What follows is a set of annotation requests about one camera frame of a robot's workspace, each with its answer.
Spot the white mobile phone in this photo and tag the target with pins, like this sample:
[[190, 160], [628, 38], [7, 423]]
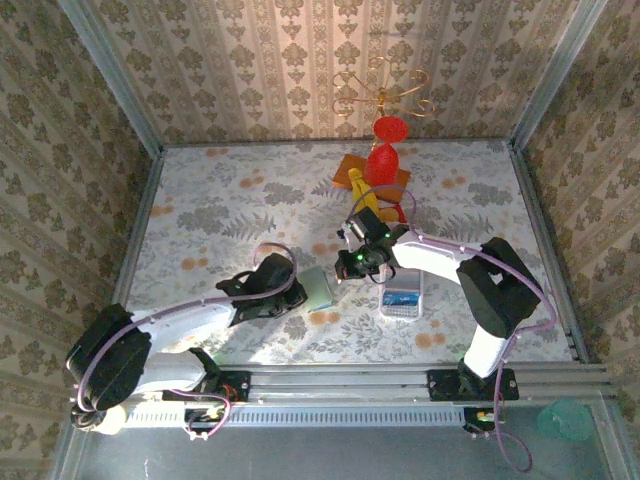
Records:
[[400, 311]]

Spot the yellow banana toy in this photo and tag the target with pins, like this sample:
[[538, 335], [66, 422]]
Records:
[[361, 192]]

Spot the orange wooden board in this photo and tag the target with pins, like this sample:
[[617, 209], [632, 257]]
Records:
[[345, 172]]

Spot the metal frame post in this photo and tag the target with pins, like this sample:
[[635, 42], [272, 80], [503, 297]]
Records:
[[112, 75], [556, 75]]

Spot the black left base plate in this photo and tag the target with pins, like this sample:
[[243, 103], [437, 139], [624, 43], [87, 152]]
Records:
[[235, 387]]

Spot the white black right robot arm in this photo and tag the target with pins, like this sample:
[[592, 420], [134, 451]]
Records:
[[430, 255]]

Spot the green plastic cup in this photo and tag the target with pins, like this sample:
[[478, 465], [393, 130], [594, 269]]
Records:
[[565, 421]]

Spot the red gold packet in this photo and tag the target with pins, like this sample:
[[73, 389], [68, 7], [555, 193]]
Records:
[[397, 212]]

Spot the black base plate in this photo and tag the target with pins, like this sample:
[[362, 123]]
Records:
[[445, 386], [235, 387]]

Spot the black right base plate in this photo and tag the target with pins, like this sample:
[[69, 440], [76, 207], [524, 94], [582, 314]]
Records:
[[445, 386]]

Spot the metal table side rail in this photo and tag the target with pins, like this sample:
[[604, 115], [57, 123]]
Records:
[[141, 220], [550, 250]]

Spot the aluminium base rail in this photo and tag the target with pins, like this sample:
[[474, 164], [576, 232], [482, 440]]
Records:
[[340, 382]]

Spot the cream bottle with black cap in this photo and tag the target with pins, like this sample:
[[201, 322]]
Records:
[[107, 422]]

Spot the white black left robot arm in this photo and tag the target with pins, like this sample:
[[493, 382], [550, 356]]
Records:
[[190, 320]]

